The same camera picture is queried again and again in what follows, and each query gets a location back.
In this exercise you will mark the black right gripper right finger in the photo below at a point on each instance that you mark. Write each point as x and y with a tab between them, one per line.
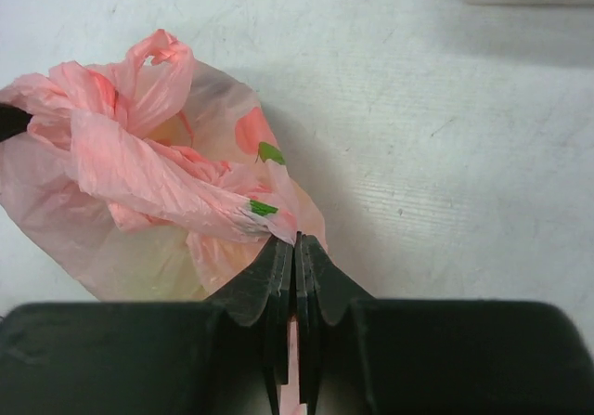
323	294

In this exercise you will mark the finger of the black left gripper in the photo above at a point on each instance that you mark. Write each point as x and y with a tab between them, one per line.
13	121

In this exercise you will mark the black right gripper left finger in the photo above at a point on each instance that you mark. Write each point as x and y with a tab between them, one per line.
258	300

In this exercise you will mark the pink plastic bag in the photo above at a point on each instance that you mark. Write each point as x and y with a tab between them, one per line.
156	177

